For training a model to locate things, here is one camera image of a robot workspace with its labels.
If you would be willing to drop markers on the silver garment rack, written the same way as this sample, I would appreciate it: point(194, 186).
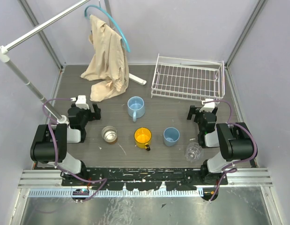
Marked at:
point(5, 59)

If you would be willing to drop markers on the beige shirt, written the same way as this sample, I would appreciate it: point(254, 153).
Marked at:
point(109, 63)

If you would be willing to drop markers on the aluminium frame rail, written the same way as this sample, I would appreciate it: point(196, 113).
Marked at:
point(48, 183)

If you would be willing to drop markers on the light blue plastic cup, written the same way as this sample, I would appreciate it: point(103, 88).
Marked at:
point(171, 136)

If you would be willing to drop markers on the clear glass amber base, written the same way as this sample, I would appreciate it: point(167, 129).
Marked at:
point(109, 134)

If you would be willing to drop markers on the yellow mug black handle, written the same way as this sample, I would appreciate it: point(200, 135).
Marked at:
point(143, 137)

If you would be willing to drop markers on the clear plastic cup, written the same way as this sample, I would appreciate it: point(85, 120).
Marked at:
point(194, 152)

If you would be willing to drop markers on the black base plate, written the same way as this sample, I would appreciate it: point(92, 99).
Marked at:
point(142, 179)

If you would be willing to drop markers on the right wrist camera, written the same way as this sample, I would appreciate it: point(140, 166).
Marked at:
point(208, 105)

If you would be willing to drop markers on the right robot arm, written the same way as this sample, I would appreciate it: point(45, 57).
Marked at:
point(234, 141)

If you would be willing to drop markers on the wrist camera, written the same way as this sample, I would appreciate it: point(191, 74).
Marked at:
point(208, 105)
point(81, 102)

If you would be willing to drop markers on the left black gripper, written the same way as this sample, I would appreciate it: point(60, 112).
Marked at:
point(89, 113)

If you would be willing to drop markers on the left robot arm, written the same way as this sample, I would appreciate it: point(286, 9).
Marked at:
point(50, 144)

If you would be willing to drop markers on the light blue handled mug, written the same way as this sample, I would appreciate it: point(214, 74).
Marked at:
point(135, 107)

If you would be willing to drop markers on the white wire dish rack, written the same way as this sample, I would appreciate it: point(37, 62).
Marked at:
point(186, 79)

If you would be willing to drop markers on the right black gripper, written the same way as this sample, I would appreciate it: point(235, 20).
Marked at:
point(193, 110)

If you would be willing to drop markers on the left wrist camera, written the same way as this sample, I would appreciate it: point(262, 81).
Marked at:
point(81, 102)

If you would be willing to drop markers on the teal clothes hanger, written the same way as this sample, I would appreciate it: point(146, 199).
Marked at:
point(126, 45)

